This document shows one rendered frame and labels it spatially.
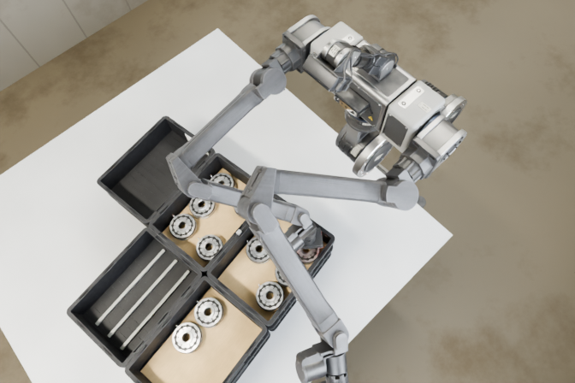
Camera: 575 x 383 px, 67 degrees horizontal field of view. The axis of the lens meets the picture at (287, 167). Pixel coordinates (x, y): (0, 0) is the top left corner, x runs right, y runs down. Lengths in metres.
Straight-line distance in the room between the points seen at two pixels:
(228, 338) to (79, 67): 2.49
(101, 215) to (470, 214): 2.03
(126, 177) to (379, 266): 1.13
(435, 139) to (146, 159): 1.26
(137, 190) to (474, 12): 2.82
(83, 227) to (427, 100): 1.53
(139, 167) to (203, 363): 0.85
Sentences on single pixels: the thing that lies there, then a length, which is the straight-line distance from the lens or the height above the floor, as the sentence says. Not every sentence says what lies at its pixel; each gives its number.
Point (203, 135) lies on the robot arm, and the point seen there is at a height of 1.44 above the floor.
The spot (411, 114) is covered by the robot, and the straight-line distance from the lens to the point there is 1.19.
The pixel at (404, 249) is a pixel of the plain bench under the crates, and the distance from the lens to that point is 1.91.
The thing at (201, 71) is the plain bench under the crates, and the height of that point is 0.70.
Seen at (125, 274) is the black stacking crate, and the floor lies 0.83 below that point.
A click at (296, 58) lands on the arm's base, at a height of 1.47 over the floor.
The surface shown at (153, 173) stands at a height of 0.83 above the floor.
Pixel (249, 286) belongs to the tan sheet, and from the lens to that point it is 1.71.
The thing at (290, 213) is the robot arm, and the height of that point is 1.18.
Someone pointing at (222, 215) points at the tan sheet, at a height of 0.83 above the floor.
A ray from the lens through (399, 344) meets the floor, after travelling 2.55.
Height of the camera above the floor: 2.50
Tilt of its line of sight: 64 degrees down
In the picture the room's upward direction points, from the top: 4 degrees counter-clockwise
